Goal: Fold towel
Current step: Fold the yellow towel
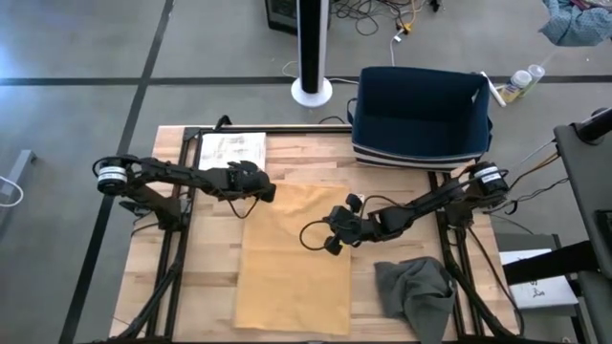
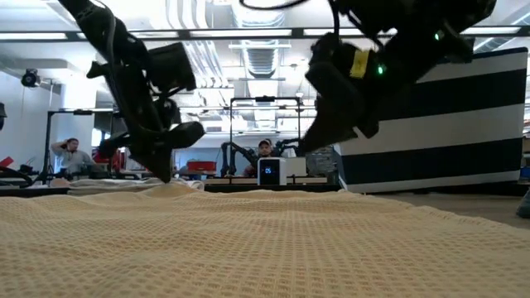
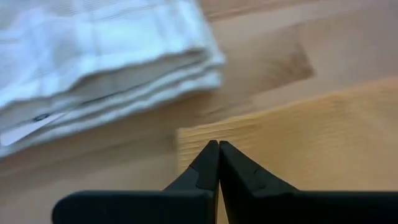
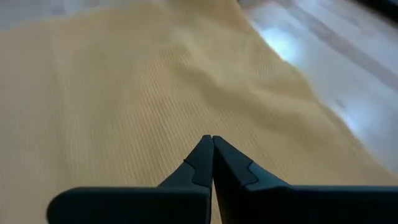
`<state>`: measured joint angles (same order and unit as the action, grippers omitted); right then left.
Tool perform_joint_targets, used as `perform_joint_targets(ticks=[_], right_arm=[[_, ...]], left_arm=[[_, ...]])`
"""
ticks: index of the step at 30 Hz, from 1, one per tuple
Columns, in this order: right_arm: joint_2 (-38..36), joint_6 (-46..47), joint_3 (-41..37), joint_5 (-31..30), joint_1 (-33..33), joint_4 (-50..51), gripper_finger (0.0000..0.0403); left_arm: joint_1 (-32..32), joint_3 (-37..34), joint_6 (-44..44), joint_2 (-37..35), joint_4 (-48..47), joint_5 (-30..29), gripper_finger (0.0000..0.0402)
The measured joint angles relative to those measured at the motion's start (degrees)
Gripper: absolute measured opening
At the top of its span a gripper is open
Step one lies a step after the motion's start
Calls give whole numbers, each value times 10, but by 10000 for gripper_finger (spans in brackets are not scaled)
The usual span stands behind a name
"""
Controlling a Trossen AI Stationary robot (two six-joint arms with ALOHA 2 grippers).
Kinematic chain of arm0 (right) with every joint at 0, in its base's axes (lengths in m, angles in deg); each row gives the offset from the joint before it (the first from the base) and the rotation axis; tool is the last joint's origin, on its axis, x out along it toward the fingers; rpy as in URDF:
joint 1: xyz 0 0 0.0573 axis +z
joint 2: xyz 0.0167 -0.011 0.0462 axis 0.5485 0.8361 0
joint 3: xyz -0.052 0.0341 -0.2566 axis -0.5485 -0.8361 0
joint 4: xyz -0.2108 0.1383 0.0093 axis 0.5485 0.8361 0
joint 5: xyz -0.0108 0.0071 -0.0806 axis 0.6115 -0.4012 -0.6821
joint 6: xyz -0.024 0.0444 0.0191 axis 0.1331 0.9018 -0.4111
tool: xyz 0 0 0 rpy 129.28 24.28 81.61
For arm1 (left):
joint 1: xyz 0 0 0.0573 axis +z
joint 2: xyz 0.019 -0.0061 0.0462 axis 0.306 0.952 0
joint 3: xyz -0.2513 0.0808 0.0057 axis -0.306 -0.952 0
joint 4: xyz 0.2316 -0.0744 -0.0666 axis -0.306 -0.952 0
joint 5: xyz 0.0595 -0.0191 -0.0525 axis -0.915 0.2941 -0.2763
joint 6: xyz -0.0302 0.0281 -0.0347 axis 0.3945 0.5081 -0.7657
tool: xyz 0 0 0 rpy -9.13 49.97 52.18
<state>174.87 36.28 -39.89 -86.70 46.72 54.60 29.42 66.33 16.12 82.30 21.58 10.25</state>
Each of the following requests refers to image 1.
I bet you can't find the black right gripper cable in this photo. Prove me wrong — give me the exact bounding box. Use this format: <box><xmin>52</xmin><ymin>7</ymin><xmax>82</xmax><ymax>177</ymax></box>
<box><xmin>299</xmin><ymin>219</ymin><xmax>336</xmax><ymax>252</ymax></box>

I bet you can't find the navy white striped fabric basket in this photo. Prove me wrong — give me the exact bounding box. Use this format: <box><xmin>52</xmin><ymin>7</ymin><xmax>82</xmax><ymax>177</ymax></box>
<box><xmin>347</xmin><ymin>66</ymin><xmax>493</xmax><ymax>172</ymax></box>

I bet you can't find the white wipes container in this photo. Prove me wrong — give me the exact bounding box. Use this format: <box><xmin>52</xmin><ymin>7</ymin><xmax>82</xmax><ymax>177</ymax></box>
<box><xmin>499</xmin><ymin>69</ymin><xmax>533</xmax><ymax>104</ymax></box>

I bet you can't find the white plastic stick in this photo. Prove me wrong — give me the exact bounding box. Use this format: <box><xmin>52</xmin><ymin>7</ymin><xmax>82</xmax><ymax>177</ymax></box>
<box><xmin>479</xmin><ymin>71</ymin><xmax>507</xmax><ymax>109</ymax></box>

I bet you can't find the grey towel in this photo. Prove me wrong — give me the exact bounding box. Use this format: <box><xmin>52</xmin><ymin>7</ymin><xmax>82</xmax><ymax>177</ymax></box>
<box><xmin>374</xmin><ymin>256</ymin><xmax>458</xmax><ymax>344</ymax></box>

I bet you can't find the white black tower fan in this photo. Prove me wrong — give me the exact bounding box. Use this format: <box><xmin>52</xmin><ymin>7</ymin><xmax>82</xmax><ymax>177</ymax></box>
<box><xmin>290</xmin><ymin>0</ymin><xmax>334</xmax><ymax>109</ymax></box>

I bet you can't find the white looped floor cable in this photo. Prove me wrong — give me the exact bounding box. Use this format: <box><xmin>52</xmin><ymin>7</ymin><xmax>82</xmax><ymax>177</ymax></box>
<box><xmin>0</xmin><ymin>175</ymin><xmax>25</xmax><ymax>209</ymax></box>

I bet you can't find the white power plug cable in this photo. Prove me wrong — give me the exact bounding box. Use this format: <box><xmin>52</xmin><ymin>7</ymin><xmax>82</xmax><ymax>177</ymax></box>
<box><xmin>390</xmin><ymin>27</ymin><xmax>406</xmax><ymax>68</ymax></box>

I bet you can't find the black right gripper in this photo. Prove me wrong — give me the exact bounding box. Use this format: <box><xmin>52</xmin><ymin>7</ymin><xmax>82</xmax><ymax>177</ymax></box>
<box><xmin>324</xmin><ymin>193</ymin><xmax>383</xmax><ymax>246</ymax></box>

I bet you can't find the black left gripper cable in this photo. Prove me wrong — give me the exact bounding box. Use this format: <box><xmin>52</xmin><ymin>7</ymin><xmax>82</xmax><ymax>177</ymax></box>
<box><xmin>224</xmin><ymin>195</ymin><xmax>259</xmax><ymax>220</ymax></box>

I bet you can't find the clear plastic container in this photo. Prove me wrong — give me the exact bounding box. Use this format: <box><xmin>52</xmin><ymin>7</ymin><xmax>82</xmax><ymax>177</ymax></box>
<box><xmin>525</xmin><ymin>64</ymin><xmax>547</xmax><ymax>97</ymax></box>

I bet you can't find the yellow towel with white tags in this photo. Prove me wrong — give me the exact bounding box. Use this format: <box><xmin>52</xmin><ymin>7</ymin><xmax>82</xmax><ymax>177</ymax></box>
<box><xmin>232</xmin><ymin>183</ymin><xmax>367</xmax><ymax>336</ymax></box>

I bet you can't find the black aluminium table frame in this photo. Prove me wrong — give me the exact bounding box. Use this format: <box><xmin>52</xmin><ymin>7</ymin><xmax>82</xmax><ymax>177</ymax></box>
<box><xmin>112</xmin><ymin>114</ymin><xmax>525</xmax><ymax>344</ymax></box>

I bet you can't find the grey metal stand leg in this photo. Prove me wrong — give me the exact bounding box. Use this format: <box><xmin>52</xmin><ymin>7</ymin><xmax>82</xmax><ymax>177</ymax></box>
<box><xmin>0</xmin><ymin>149</ymin><xmax>38</xmax><ymax>206</ymax></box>

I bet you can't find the black side cable bundle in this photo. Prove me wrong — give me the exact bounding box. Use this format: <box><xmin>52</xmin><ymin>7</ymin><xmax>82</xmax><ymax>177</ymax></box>
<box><xmin>477</xmin><ymin>138</ymin><xmax>570</xmax><ymax>216</ymax></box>

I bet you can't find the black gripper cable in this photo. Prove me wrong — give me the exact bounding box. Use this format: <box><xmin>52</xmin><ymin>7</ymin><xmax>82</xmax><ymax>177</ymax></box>
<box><xmin>299</xmin><ymin>219</ymin><xmax>336</xmax><ymax>252</ymax></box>
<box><xmin>224</xmin><ymin>195</ymin><xmax>259</xmax><ymax>220</ymax></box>

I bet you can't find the white paper sheet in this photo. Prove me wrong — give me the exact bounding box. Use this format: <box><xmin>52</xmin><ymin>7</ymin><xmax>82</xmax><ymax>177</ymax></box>
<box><xmin>498</xmin><ymin>247</ymin><xmax>580</xmax><ymax>311</ymax></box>

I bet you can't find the black floor box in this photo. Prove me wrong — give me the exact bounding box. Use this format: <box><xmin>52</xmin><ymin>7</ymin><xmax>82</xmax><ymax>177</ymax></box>
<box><xmin>265</xmin><ymin>0</ymin><xmax>300</xmax><ymax>36</ymax></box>

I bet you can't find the white checked towel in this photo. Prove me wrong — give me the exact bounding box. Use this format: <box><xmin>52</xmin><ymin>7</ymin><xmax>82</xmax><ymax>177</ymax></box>
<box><xmin>198</xmin><ymin>132</ymin><xmax>268</xmax><ymax>172</ymax></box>

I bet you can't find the dark grey desk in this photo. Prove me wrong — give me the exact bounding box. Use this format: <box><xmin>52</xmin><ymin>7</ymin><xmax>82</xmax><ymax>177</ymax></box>
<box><xmin>553</xmin><ymin>107</ymin><xmax>612</xmax><ymax>344</ymax></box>

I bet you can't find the blue crumpled cloth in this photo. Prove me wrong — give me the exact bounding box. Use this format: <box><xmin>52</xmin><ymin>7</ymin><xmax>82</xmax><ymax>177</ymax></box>
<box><xmin>538</xmin><ymin>0</ymin><xmax>612</xmax><ymax>48</ymax></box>

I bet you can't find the black floor cable tangle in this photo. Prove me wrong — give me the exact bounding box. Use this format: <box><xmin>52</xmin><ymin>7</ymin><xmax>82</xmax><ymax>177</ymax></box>
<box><xmin>329</xmin><ymin>0</ymin><xmax>444</xmax><ymax>37</ymax></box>

